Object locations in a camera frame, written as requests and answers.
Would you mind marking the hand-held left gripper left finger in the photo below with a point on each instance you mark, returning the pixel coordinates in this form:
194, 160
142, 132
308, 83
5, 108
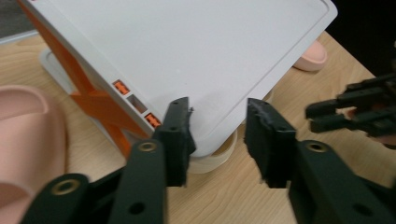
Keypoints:
176, 143

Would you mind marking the pink slide slipper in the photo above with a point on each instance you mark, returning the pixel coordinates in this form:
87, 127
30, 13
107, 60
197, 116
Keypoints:
28, 140
313, 57

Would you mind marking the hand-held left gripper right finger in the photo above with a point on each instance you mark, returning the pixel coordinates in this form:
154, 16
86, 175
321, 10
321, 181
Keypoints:
271, 146

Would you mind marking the white shoe rack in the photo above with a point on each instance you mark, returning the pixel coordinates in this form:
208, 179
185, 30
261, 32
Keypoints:
202, 46

